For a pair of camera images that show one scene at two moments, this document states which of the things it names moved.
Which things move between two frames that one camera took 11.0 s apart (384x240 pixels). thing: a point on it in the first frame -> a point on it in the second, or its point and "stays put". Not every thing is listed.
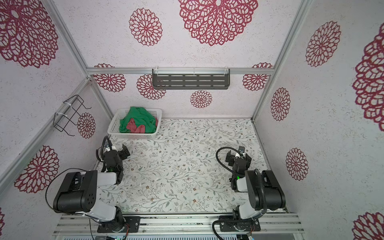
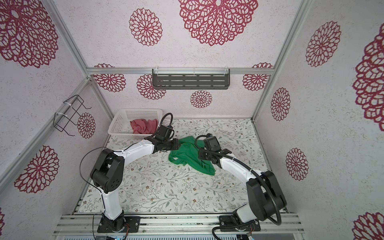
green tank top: (140, 116) -> (187, 153)
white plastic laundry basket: (120, 113) stays put
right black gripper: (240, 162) -> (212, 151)
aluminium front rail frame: (197, 224) stays put
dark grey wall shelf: (191, 78) stays put
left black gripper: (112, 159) -> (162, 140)
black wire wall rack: (60, 120) stays put
